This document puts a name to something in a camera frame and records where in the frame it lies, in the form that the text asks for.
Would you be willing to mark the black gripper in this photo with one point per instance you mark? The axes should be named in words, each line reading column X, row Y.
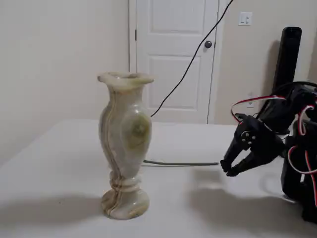
column 257, row 146

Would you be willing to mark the red artificial rose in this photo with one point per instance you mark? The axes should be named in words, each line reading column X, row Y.
column 183, row 163

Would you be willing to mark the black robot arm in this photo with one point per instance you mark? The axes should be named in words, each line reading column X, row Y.
column 292, row 188

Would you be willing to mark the onyx marble vase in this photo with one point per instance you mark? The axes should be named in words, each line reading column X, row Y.
column 123, row 138

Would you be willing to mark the black tower fan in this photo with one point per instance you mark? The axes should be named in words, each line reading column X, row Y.
column 288, row 57

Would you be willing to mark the white panel door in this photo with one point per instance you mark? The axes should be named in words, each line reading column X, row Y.
column 173, row 62

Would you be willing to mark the dark round door knob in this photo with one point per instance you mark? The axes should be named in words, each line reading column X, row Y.
column 208, row 44

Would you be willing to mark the door hinge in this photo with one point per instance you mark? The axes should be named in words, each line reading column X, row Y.
column 135, row 34

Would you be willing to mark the white wall outlet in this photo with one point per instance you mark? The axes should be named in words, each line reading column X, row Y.
column 250, row 102

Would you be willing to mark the white light switch plate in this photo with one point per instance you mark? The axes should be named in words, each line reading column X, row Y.
column 245, row 18

